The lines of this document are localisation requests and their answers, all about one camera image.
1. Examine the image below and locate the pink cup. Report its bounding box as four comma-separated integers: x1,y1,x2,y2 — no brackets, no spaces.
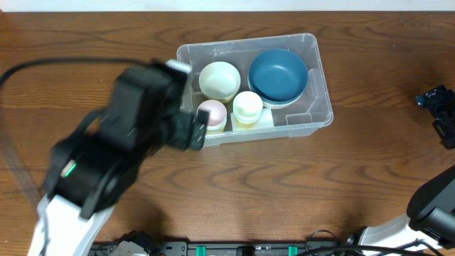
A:
198,100,227,127

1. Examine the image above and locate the green cup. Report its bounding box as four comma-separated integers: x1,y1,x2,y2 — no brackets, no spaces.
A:
207,125,225,132

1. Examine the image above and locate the yellow bowl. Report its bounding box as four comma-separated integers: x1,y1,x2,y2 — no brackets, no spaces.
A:
205,95,235,104

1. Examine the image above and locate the yellow cup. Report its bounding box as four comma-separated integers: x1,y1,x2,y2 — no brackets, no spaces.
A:
206,129,224,134
232,119,257,130

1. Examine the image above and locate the white bowl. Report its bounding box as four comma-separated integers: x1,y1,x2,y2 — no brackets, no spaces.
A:
198,61,241,99

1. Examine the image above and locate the pale mint cup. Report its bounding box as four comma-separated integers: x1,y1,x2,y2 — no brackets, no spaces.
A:
233,91,263,124

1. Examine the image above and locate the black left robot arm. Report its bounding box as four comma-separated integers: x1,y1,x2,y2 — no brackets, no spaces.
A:
29,60,208,255

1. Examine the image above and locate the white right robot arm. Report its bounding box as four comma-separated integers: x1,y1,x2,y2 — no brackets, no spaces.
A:
347,85,454,251

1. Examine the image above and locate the clear plastic storage container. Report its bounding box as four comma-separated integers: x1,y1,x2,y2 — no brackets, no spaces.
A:
176,33,334,146

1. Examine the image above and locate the pale bowl under blue bowl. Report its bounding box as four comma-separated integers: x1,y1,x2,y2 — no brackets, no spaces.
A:
248,84,304,109

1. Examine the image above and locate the dark blue bowl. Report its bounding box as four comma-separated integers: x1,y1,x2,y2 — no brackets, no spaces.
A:
248,48,309,105

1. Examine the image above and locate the black cable on left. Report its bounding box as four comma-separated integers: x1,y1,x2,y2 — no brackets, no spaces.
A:
0,56,150,214

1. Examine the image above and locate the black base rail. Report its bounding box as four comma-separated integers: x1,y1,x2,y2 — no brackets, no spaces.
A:
88,230,424,256

